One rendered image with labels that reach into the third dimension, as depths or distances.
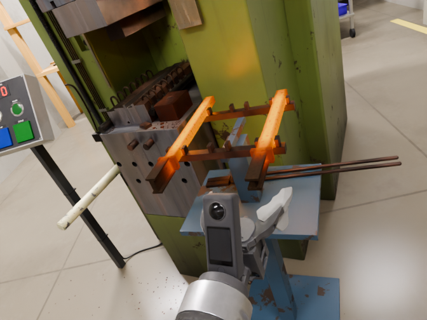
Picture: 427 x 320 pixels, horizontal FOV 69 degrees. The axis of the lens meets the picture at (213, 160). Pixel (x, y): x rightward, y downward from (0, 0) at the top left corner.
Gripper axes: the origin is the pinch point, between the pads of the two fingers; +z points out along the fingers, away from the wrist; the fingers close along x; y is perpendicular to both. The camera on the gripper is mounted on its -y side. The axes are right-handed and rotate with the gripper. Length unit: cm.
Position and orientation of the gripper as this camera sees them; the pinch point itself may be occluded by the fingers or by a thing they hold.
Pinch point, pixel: (248, 186)
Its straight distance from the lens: 55.7
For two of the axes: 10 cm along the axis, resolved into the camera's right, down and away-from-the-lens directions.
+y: 3.3, 8.0, 5.0
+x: 9.0, -1.0, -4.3
